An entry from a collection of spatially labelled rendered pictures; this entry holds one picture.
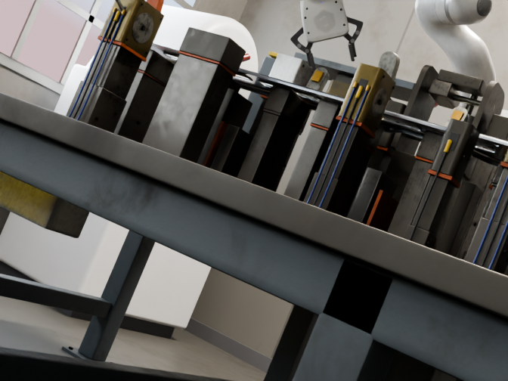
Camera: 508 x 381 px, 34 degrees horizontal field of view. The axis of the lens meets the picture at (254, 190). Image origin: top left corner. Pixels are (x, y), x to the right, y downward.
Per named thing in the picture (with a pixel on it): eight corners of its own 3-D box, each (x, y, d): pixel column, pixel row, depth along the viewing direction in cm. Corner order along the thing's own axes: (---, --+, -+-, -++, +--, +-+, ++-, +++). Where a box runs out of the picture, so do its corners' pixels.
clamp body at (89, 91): (46, 127, 194) (108, -15, 197) (84, 144, 206) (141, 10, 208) (72, 137, 190) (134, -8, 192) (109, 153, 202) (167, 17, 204)
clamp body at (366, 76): (283, 219, 163) (351, 56, 165) (308, 231, 173) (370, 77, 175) (312, 230, 159) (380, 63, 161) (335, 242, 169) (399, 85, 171)
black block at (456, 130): (384, 258, 153) (444, 112, 155) (401, 267, 161) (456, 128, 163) (410, 269, 150) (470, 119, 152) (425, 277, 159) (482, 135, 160)
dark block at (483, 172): (425, 281, 191) (493, 113, 193) (434, 286, 197) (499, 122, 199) (445, 289, 188) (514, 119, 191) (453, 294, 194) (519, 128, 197)
